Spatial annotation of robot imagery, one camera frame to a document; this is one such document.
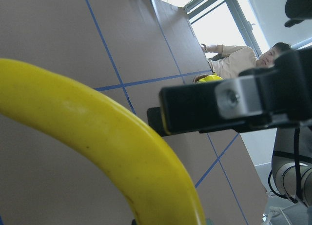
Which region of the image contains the blue tape line lengthwise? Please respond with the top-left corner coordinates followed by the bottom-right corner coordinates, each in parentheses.
top-left (85, 0), bottom-right (136, 115)

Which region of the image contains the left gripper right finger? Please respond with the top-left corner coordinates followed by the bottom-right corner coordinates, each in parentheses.
top-left (159, 80), bottom-right (273, 134)

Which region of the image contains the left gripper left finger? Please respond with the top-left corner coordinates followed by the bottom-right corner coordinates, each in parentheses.
top-left (147, 107), bottom-right (168, 137)

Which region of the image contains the wicker fruit basket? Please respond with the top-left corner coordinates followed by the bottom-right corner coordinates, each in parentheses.
top-left (193, 74), bottom-right (209, 83)

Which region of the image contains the yellow banana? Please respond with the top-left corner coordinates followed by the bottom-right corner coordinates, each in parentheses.
top-left (0, 59), bottom-right (205, 225)
top-left (196, 75), bottom-right (223, 83)

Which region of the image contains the seated person beige shirt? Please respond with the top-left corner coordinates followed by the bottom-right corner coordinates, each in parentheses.
top-left (200, 42), bottom-right (291, 79)

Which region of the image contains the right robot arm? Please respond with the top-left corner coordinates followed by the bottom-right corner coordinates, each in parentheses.
top-left (268, 126), bottom-right (312, 207)

